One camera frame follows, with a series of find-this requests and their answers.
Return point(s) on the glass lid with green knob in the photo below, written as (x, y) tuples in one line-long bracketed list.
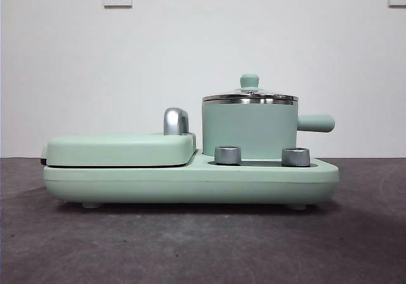
[(249, 81)]

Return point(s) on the silver control knob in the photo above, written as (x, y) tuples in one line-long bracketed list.
[(227, 155), (295, 156)]

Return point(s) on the green breakfast machine base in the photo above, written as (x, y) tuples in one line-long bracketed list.
[(190, 182)]

